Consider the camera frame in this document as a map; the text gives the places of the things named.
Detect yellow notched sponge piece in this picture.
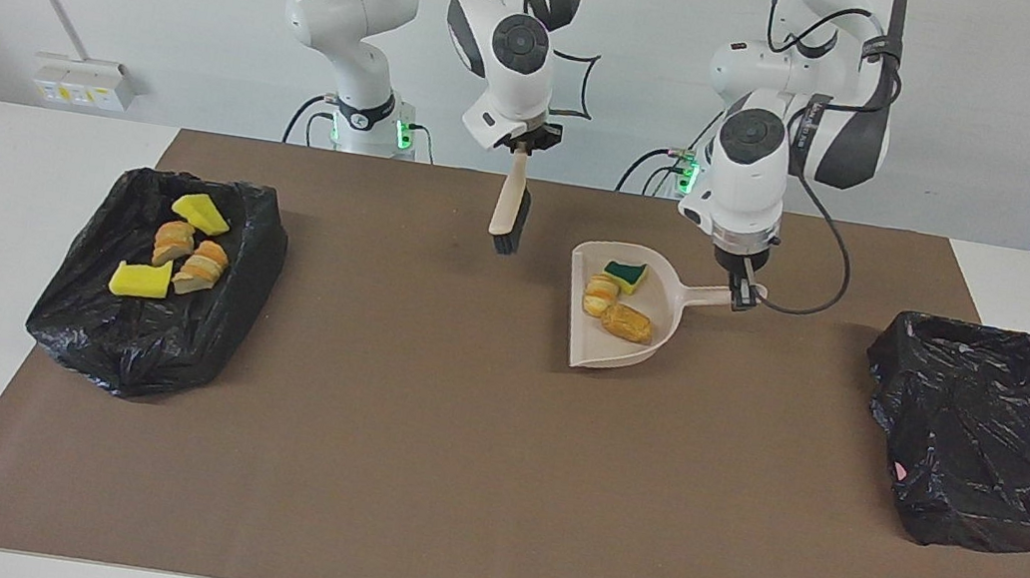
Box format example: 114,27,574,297
107,253,176,304

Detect black base cable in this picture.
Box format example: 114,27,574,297
615,98,725,204
280,89,343,151

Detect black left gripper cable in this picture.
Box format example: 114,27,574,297
727,0,911,327

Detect brown oval bread roll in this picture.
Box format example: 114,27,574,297
597,300,658,347

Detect black left base cable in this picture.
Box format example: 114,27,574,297
615,98,725,204

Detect white wall socket box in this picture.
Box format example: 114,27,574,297
28,50,144,116

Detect pale beige bread chunk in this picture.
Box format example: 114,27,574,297
170,236,233,302

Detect brown table mat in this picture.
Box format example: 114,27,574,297
0,103,1030,578

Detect black bag-lined bin pink spot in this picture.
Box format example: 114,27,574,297
840,304,1030,562

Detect beige hand brush black bristles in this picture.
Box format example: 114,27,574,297
484,147,540,260

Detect black right base cable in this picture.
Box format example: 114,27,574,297
280,89,343,151

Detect green and yellow sponge piece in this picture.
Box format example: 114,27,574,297
599,258,652,299

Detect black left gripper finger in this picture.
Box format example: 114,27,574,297
723,266,767,315

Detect orange striped croissant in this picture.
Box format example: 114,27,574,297
579,271,625,322
150,218,199,273

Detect beige plastic dustpan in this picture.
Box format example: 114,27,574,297
555,234,773,395

